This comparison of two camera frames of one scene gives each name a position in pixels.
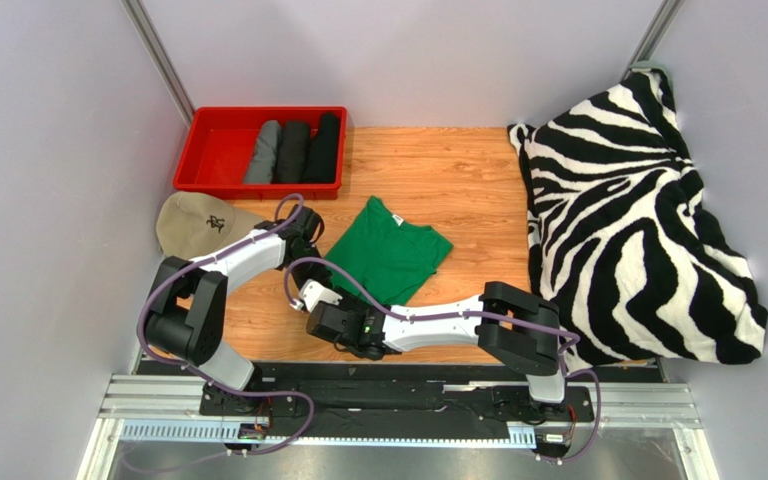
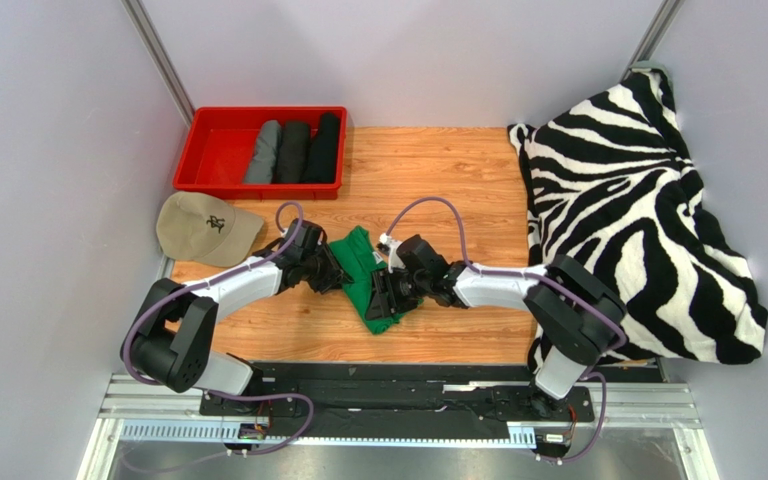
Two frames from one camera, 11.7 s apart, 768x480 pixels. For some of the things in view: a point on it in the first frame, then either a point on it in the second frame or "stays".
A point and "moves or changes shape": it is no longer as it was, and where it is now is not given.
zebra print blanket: x=618 y=239 stays
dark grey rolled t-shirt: x=293 y=151 stays
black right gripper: x=320 y=320 to x=388 y=292
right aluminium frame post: x=655 y=33 stays
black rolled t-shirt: x=323 y=152 stays
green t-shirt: x=394 y=257 moves or changes shape
